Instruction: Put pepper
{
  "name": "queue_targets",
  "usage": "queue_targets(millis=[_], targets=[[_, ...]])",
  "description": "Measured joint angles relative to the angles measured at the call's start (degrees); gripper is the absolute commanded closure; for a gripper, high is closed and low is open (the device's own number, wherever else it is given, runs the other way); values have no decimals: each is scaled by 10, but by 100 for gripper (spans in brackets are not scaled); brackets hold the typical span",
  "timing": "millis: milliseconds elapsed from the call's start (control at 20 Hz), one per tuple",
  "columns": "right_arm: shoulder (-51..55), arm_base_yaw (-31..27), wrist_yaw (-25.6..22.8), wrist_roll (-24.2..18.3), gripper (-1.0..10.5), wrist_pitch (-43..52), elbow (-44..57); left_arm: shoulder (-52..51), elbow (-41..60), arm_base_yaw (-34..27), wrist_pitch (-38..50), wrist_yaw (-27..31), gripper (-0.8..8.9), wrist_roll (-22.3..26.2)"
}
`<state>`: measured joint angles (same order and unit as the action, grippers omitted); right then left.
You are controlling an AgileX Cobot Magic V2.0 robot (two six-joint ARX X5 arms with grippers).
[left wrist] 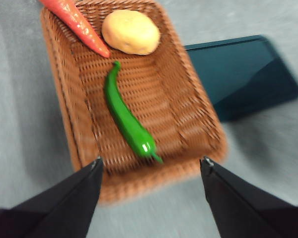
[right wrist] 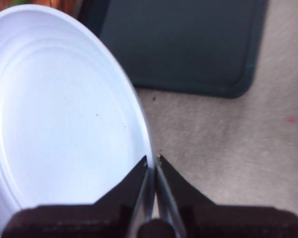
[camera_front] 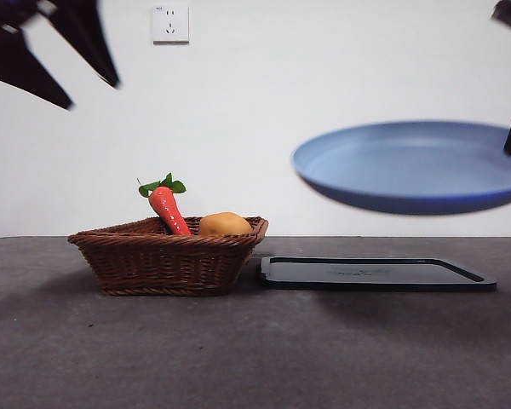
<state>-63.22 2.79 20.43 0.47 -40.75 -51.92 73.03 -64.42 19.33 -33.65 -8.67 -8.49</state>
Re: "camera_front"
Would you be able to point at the orange toy carrot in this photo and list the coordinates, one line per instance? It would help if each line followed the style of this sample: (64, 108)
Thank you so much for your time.
(168, 210)

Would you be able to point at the brown wicker basket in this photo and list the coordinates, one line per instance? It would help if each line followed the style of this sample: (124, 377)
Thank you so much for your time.
(162, 264)

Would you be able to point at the white wall socket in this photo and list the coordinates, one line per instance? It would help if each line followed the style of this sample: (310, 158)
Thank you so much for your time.
(171, 24)

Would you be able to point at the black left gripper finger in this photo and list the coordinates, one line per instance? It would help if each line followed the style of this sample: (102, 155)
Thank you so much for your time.
(85, 38)
(17, 64)

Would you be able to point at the blue round plate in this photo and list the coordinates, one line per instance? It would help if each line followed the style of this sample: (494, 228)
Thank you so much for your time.
(400, 170)

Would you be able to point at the black flat tray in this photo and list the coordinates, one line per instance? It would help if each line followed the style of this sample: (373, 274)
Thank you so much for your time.
(366, 274)

